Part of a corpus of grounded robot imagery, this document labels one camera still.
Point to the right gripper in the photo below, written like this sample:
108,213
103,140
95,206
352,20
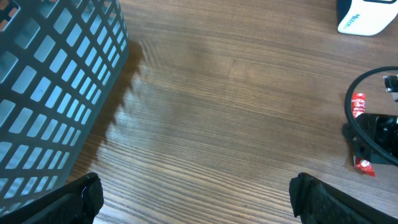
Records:
375,138

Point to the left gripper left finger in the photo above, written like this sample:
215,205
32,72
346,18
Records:
77,202

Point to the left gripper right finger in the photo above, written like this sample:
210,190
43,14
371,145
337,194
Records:
316,202

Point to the red sachet pack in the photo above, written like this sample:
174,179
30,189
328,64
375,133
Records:
358,107

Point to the white barcode scanner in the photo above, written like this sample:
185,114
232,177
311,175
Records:
365,17

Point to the grey plastic mesh basket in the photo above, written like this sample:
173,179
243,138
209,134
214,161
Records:
59,61

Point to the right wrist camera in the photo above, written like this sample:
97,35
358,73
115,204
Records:
391,85

